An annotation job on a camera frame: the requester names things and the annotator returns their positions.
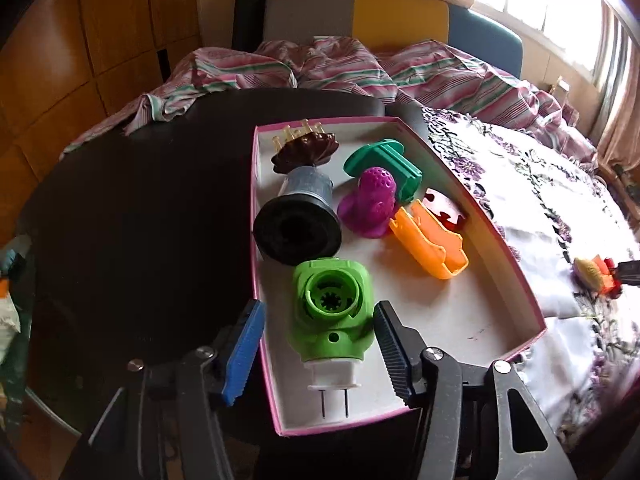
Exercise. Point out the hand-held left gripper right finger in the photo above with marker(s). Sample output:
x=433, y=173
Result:
x=395, y=355

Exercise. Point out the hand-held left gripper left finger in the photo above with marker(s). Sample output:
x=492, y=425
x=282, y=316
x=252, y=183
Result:
x=245, y=350

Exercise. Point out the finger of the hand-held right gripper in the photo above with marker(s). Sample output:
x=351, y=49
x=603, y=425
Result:
x=630, y=272

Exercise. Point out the red plastic capsule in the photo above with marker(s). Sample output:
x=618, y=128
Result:
x=609, y=264

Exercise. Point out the small orange plastic block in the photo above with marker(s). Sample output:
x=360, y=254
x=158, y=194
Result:
x=607, y=285

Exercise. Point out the yellow egg-shaped object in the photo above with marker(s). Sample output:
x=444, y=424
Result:
x=586, y=270

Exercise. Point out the lime green plug-in device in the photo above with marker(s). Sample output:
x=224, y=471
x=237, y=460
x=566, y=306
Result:
x=330, y=330

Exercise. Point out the pink-edged cardboard box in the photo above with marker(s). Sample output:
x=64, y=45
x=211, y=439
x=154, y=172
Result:
x=450, y=310

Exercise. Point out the long orange plastic part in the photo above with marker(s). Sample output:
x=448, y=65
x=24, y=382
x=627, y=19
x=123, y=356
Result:
x=430, y=250

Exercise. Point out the black canister with clear cover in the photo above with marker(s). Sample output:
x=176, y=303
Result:
x=300, y=230

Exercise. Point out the red plastic part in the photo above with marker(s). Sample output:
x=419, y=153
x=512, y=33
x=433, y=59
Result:
x=442, y=207

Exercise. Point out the purple perforated plastic part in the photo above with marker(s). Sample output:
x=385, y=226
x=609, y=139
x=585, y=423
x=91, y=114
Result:
x=372, y=195

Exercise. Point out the white floral embroidered tablecloth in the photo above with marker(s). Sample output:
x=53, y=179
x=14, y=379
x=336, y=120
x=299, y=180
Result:
x=525, y=200

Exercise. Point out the small white box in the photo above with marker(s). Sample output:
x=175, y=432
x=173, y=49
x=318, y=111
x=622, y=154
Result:
x=560, y=92

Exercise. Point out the teal green plastic part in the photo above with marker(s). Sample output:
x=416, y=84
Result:
x=380, y=160

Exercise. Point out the brown hair claw clip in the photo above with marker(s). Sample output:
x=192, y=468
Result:
x=305, y=152

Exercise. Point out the colourful cloth bundle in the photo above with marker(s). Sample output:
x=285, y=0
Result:
x=12, y=310

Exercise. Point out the window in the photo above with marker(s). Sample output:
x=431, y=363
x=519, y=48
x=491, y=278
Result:
x=540, y=0

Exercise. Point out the pink striped blanket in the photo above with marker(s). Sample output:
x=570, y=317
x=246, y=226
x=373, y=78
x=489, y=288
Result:
x=340, y=65

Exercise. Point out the black rolled mat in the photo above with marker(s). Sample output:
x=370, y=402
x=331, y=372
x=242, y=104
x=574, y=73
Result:
x=252, y=10

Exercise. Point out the grey yellow blue headboard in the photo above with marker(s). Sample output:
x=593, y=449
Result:
x=400, y=10

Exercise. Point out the wooden wardrobe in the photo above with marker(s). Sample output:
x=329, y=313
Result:
x=100, y=35

